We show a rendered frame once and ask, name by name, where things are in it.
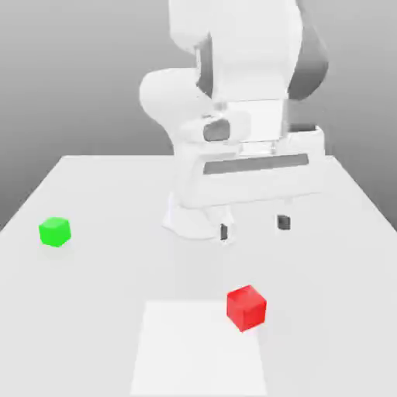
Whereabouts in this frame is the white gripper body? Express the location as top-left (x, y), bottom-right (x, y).
top-left (181, 127), bottom-right (327, 209)

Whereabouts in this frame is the small red cube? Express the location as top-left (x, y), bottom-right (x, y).
top-left (226, 284), bottom-right (268, 333)

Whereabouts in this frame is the small green cube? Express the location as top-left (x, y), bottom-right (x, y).
top-left (38, 216), bottom-right (73, 248)

